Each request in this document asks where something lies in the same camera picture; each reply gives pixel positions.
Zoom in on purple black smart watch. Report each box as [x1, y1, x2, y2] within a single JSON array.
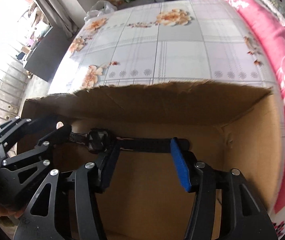
[[68, 127, 191, 155]]

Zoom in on operator hand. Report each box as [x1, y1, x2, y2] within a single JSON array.
[[0, 204, 26, 215]]

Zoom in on brown cardboard box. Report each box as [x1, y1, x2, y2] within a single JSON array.
[[15, 81, 283, 239]]

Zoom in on dark grey cabinet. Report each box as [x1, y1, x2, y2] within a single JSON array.
[[24, 27, 72, 82]]

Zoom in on white plastic bag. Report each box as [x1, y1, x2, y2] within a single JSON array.
[[84, 0, 117, 23]]

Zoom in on grey curtain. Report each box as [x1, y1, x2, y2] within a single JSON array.
[[34, 0, 78, 38]]

